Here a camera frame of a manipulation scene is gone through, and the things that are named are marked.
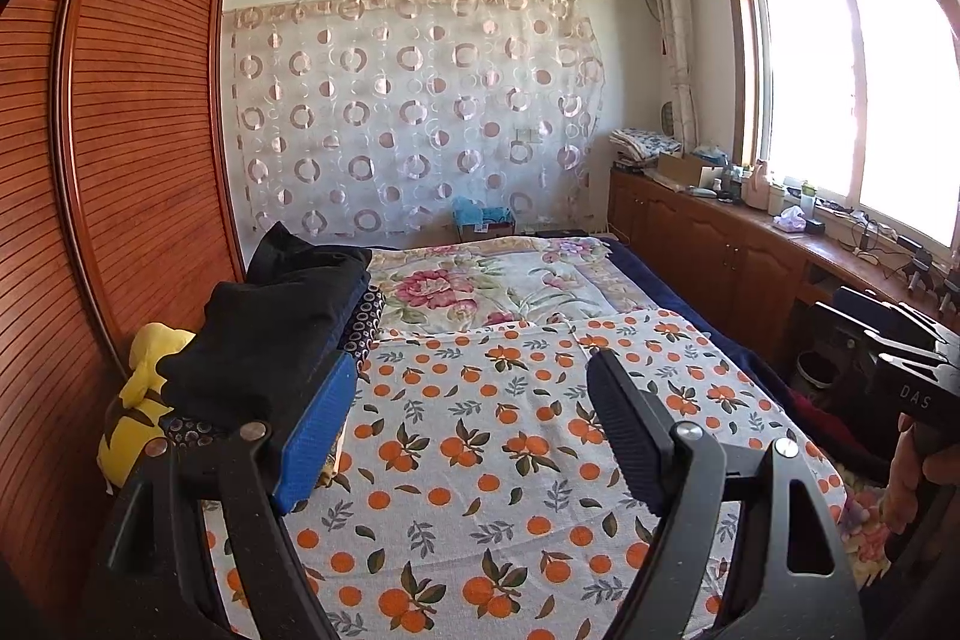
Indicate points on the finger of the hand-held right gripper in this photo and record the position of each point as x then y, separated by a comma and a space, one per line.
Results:
870, 308
847, 329

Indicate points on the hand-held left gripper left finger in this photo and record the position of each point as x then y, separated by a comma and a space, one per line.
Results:
315, 437

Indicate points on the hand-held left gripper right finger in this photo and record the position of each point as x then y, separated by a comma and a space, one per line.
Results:
630, 430

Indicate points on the black printed t-shirt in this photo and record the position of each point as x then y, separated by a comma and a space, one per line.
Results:
240, 347

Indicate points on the person's right hand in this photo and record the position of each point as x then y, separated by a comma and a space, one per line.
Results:
911, 467

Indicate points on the waste bin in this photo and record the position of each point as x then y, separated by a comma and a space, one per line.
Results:
817, 377

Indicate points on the small dark device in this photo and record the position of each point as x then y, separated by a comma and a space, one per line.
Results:
926, 272

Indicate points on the small black box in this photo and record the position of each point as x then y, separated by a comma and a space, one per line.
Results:
814, 226

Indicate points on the tissue pack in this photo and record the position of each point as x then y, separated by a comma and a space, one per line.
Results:
789, 221

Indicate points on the folded patterned quilt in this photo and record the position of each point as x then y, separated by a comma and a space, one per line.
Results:
369, 317

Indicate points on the orange-print bedsheet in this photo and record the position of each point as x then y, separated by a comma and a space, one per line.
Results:
487, 422

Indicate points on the pink bottle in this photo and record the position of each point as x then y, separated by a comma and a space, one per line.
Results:
761, 186

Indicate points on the wooden sideboard cabinet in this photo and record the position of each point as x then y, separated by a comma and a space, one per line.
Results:
705, 242

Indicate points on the folded navy blanket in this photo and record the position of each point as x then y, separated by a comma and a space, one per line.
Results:
330, 269

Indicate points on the yellow folded blanket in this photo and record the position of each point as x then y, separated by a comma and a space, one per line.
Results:
142, 377

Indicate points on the floral bedsheet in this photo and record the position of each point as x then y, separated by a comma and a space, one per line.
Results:
480, 280

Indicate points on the wooden-framed window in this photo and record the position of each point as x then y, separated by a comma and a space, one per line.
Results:
862, 85

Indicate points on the cardboard box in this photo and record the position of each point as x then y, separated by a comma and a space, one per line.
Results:
679, 168

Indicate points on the blue bag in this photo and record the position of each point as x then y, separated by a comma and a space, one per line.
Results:
472, 212

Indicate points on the stack of folded cloths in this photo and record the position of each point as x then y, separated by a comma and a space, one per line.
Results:
645, 144

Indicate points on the oval hand fan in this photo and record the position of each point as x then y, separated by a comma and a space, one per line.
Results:
666, 119

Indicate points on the circle-patterned sheer curtain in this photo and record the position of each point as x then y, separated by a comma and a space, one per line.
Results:
412, 108

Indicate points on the white window curtain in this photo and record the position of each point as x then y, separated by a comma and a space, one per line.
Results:
671, 25

